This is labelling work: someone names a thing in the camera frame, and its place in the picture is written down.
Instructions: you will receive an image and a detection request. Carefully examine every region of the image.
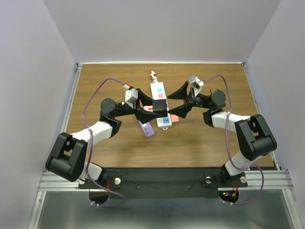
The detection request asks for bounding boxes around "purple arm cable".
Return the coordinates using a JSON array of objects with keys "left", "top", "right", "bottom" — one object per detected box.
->
[
  {"left": 202, "top": 74, "right": 265, "bottom": 206},
  {"left": 81, "top": 78, "right": 131, "bottom": 208}
]

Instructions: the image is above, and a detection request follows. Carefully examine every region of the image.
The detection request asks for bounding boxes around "black cube socket adapter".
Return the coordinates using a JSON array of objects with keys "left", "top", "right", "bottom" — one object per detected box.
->
[{"left": 152, "top": 99, "right": 167, "bottom": 115}]

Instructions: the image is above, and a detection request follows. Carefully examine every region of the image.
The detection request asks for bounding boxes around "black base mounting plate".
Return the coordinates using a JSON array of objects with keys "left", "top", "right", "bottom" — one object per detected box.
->
[{"left": 47, "top": 167, "right": 248, "bottom": 200}]

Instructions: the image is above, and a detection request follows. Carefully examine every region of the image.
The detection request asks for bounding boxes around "small pink plug adapter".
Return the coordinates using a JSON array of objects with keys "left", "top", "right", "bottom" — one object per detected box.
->
[{"left": 171, "top": 114, "right": 179, "bottom": 124}]

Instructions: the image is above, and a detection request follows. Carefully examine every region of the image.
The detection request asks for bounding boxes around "pink cube socket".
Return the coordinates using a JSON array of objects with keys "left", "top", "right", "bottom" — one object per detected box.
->
[{"left": 143, "top": 105, "right": 153, "bottom": 112}]

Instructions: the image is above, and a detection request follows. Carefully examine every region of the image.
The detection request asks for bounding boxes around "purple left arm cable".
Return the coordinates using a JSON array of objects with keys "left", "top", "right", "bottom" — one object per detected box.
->
[{"left": 81, "top": 78, "right": 131, "bottom": 208}]

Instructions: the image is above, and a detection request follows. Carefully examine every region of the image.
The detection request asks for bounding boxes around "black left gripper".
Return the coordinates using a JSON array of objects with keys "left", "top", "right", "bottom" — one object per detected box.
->
[{"left": 114, "top": 89, "right": 161, "bottom": 124}]

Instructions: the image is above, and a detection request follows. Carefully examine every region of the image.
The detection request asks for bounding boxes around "aluminium frame rail left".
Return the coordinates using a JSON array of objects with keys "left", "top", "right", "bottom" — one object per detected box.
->
[{"left": 52, "top": 63, "right": 83, "bottom": 164}]

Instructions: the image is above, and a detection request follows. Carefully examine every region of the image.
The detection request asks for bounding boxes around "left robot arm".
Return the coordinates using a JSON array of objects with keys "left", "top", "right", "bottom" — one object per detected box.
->
[{"left": 45, "top": 88, "right": 168, "bottom": 188}]

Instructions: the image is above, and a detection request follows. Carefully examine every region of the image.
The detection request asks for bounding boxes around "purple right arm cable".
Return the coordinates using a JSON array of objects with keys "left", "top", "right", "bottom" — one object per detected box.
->
[{"left": 202, "top": 74, "right": 265, "bottom": 206}]

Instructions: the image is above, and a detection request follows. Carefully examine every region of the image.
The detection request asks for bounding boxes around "purple power strip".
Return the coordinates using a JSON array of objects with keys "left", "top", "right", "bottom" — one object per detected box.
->
[{"left": 139, "top": 121, "right": 155, "bottom": 138}]

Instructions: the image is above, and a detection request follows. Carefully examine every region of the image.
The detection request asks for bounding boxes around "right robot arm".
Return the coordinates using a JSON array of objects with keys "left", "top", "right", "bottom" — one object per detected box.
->
[{"left": 168, "top": 82, "right": 277, "bottom": 186}]

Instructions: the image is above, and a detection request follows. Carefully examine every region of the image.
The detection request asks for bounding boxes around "aluminium front rail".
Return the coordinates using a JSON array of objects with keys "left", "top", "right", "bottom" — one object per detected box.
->
[{"left": 38, "top": 169, "right": 294, "bottom": 191}]

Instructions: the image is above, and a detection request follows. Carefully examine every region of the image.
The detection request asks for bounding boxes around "white multicolour power strip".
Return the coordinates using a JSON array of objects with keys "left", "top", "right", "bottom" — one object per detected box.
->
[{"left": 150, "top": 82, "right": 173, "bottom": 131}]

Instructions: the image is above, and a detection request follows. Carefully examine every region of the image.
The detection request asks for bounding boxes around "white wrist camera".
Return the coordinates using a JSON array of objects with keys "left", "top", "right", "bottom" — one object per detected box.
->
[
  {"left": 189, "top": 75, "right": 204, "bottom": 97},
  {"left": 125, "top": 88, "right": 138, "bottom": 106}
]

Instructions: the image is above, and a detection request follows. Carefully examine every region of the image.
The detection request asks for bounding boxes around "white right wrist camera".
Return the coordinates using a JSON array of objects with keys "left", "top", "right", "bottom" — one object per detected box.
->
[{"left": 189, "top": 75, "right": 204, "bottom": 97}]

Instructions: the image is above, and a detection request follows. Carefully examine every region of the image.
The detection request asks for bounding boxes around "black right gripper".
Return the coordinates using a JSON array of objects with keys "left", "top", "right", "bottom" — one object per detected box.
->
[{"left": 167, "top": 81, "right": 211, "bottom": 118}]

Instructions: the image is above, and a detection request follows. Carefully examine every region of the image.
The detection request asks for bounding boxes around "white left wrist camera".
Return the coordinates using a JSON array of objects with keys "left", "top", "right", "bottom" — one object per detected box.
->
[{"left": 125, "top": 88, "right": 138, "bottom": 106}]

